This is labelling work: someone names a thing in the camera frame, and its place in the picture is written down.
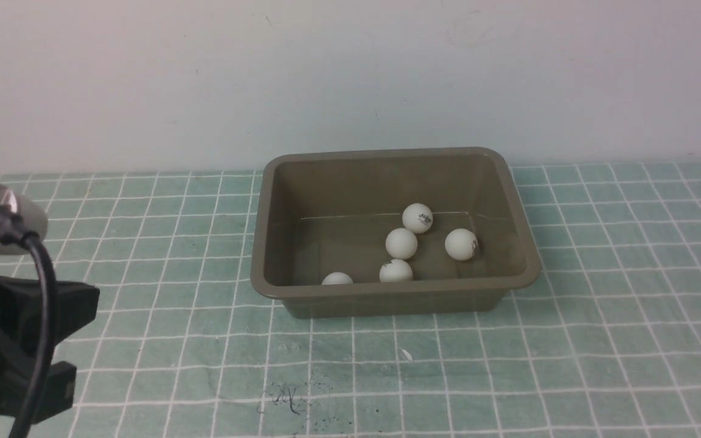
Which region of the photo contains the black camera cable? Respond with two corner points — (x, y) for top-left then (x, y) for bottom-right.
(0, 204), (59, 438)

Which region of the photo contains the olive green plastic bin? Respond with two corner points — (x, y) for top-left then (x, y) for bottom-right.
(250, 147), (542, 319)

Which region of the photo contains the green checkered tablecloth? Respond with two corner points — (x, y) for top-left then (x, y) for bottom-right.
(0, 162), (701, 437)

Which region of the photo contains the white ping-pong ball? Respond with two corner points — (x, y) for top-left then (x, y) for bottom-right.
(321, 272), (354, 285)
(444, 228), (480, 262)
(378, 259), (414, 282)
(385, 228), (418, 260)
(402, 203), (434, 235)

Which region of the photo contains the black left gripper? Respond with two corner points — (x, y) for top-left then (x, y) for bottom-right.
(0, 276), (100, 425)

